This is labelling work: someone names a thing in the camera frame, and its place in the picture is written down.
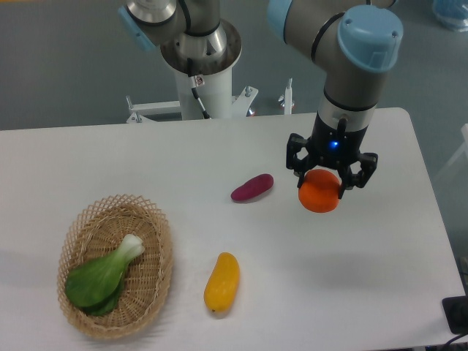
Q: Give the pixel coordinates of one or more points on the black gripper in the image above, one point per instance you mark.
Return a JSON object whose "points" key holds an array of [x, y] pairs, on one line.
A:
{"points": [[335, 148]]}

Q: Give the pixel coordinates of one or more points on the orange fruit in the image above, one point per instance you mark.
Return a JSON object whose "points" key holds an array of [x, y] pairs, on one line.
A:
{"points": [[319, 191]]}

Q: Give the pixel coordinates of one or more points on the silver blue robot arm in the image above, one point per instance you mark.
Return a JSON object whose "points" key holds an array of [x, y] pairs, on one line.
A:
{"points": [[355, 43]]}

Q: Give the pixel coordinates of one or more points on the purple sweet potato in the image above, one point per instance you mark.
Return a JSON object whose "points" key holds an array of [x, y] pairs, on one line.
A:
{"points": [[253, 188]]}

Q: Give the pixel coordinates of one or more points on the yellow mango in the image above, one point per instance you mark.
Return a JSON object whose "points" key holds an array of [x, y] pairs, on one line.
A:
{"points": [[222, 286]]}

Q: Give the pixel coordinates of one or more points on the blue object top right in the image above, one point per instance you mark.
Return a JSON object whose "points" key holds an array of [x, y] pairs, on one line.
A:
{"points": [[452, 14]]}

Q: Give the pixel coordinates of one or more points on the black device at edge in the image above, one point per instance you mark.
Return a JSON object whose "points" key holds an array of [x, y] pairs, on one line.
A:
{"points": [[455, 309]]}

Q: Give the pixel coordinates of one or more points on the woven bamboo basket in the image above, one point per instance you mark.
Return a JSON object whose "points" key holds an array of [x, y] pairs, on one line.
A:
{"points": [[99, 229]]}

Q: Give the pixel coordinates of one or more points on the green bok choy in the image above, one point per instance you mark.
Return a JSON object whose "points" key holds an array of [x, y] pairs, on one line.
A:
{"points": [[95, 287]]}

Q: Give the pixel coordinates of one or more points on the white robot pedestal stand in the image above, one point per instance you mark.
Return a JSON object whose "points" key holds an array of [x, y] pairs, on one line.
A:
{"points": [[203, 72]]}

